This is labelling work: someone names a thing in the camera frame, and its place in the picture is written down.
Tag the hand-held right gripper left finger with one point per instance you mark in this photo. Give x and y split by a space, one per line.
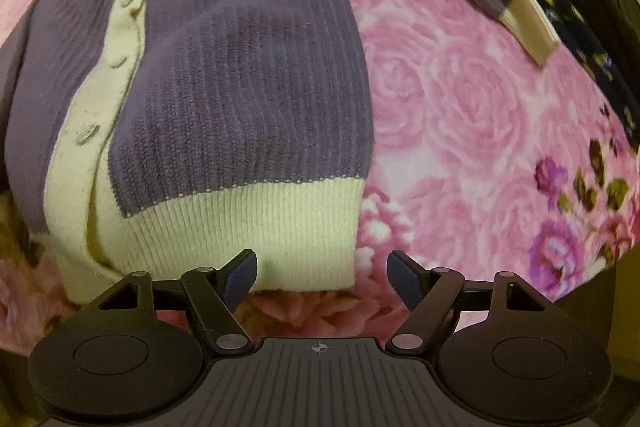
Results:
241 279

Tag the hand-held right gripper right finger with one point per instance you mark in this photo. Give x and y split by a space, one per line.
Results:
404 279

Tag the purple cardigan with cream trim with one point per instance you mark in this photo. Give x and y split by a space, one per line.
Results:
240 57

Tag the pink floral blanket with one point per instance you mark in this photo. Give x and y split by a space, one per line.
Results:
450 117

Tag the navy floral folded garment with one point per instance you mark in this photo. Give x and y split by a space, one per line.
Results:
595 52

